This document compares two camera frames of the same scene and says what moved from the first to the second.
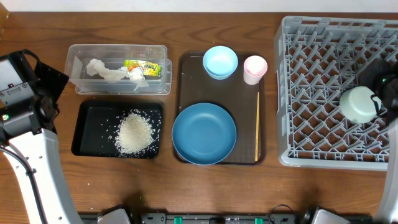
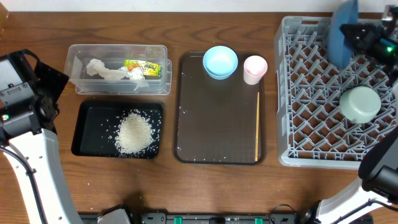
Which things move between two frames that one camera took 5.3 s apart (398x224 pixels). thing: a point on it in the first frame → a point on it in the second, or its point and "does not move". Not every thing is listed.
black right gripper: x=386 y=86 → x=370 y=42
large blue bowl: x=204 y=133 → x=346 y=12
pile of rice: x=135 y=133 does not move
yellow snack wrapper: x=148 y=68 does not move
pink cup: x=255 y=66 does not move
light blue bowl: x=220 y=63 does not move
